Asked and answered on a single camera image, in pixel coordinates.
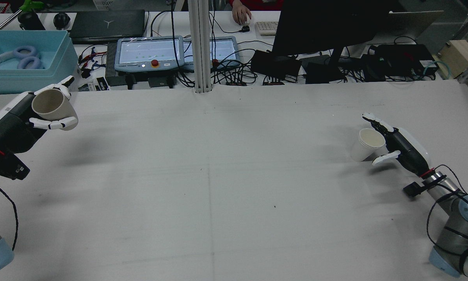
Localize black round device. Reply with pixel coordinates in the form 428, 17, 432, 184
53, 12, 71, 30

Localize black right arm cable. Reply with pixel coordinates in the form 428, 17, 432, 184
425, 164, 468, 266

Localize person in red shirt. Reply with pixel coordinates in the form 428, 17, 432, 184
230, 0, 286, 25

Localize black mini computer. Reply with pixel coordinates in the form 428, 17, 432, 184
368, 43, 439, 80

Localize blue grey teach pendant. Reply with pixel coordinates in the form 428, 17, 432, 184
114, 36, 185, 73
182, 36, 241, 72

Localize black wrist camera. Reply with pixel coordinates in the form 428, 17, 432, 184
403, 181, 427, 197
0, 150, 30, 181

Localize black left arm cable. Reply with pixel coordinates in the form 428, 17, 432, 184
0, 180, 20, 252

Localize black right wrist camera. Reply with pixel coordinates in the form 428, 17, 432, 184
403, 181, 427, 197

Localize grey laptop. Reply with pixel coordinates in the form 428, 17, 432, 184
386, 10, 445, 43

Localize black computer monitor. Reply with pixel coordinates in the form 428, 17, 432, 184
271, 0, 392, 75

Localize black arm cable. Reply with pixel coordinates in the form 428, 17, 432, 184
0, 180, 20, 252
425, 164, 468, 266

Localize white paper cup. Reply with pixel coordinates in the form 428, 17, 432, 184
350, 128, 389, 163

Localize white keyboard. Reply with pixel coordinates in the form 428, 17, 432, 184
255, 21, 279, 36

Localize beige paper cup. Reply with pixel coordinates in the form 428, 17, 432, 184
31, 89, 79, 131

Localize light blue headphones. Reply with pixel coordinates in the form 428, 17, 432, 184
0, 46, 44, 71

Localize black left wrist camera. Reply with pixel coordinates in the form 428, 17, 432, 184
0, 150, 30, 181

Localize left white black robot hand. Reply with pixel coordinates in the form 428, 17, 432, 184
0, 75, 79, 155

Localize black bottle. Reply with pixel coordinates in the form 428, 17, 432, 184
17, 11, 47, 31

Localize black box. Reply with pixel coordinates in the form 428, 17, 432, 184
251, 50, 301, 78

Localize aluminium profile post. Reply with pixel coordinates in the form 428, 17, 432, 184
188, 0, 212, 93

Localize green plastic toy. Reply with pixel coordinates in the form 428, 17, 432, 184
20, 0, 45, 12

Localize black ribbed device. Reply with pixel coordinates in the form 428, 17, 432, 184
105, 41, 119, 78

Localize black power adapter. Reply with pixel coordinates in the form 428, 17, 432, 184
302, 56, 345, 85
105, 75, 130, 88
148, 76, 176, 89

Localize teal plastic bin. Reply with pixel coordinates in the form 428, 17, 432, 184
0, 30, 79, 94

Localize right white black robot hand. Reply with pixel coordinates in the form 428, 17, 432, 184
362, 112, 433, 178

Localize black laptop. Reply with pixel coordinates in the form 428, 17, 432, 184
68, 10, 146, 44

